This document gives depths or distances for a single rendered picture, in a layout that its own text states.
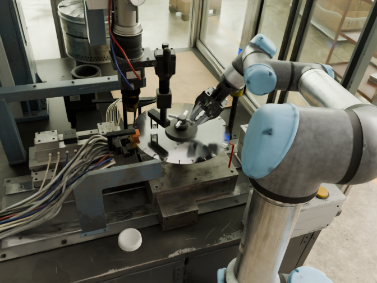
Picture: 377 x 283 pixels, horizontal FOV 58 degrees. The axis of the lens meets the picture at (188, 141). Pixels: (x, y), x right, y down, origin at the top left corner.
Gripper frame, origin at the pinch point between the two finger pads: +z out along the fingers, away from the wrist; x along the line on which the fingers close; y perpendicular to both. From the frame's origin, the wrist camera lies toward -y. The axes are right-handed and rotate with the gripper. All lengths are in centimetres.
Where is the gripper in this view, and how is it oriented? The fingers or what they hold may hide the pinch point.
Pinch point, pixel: (193, 121)
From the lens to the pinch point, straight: 113.2
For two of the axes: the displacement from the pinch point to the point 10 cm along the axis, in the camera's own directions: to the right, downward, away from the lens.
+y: -3.4, 4.1, -8.5
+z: -5.9, 6.1, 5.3
